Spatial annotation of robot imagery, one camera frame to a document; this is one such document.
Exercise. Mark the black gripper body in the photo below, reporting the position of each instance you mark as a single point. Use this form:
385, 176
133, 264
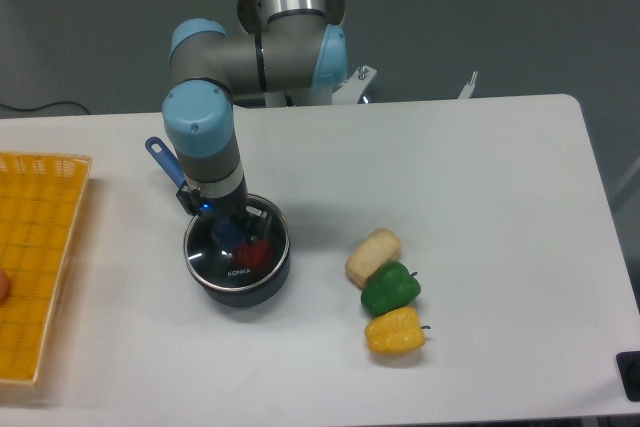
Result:
233, 204

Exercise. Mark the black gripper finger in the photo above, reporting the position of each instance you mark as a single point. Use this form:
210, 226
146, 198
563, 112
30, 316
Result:
257, 224
189, 199

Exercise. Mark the glass pot lid blue knob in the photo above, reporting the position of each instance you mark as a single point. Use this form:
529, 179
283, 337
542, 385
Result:
237, 247

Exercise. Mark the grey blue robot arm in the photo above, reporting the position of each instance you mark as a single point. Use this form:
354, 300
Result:
298, 50

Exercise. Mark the red bell pepper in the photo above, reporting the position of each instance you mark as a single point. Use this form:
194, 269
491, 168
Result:
256, 257

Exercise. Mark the beige bread loaf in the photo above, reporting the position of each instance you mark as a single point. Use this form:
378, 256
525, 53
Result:
379, 247

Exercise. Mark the yellow woven basket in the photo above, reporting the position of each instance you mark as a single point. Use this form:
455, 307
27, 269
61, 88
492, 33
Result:
41, 197

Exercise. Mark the green bell pepper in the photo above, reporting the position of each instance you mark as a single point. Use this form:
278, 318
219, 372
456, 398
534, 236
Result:
391, 288

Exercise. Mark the yellow bell pepper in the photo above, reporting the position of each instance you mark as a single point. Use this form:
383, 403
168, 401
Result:
397, 332

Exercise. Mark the orange round item in basket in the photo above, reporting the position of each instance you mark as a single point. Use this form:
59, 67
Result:
5, 285

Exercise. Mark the black device at table edge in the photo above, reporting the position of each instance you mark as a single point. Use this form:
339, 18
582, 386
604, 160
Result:
629, 368

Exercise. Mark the white bracket behind table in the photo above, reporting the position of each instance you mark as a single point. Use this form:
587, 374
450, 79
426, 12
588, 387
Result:
468, 89

